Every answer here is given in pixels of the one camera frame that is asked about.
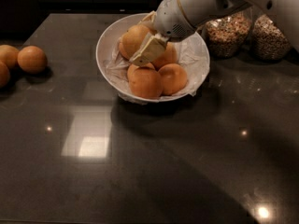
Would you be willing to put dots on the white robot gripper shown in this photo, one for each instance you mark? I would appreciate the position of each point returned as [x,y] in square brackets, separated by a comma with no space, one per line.
[169,17]

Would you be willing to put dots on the large orange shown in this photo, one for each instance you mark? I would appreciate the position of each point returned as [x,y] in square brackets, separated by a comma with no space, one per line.
[133,38]

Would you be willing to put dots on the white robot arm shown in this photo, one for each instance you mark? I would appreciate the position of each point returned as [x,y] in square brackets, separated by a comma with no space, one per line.
[284,13]

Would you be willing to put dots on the orange back right in bowl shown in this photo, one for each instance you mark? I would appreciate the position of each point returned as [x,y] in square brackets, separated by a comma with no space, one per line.
[169,56]

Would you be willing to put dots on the orange back of bowl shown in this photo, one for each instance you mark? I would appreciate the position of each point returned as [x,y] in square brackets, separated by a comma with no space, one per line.
[123,52]

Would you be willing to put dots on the white paper bowl liner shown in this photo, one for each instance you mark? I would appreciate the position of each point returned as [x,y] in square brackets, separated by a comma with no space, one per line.
[190,55]

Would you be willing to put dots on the orange front right in bowl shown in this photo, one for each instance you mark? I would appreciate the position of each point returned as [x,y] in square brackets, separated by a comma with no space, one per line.
[174,78]

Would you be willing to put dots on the orange front centre in bowl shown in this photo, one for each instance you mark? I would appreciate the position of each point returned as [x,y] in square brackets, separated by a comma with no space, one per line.
[146,83]

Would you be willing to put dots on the white bowl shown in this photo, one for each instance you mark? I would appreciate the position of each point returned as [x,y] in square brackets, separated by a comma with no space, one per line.
[109,38]

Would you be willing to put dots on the middle glass jar with cereal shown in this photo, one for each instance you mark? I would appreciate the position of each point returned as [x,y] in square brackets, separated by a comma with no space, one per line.
[225,36]

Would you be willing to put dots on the right glass jar with grains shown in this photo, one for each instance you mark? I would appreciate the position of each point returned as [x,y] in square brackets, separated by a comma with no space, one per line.
[267,41]

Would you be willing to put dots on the orange on table right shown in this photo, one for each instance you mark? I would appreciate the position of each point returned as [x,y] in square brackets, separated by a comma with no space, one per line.
[32,60]

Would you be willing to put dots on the orange on table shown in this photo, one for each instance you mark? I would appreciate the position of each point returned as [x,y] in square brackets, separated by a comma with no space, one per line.
[4,75]
[32,60]
[9,56]

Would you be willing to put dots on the orange on table back left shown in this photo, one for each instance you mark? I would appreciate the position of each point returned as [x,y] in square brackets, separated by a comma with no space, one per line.
[9,56]

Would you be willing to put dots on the orange on table front left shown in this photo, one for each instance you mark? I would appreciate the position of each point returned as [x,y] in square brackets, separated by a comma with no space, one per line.
[4,75]

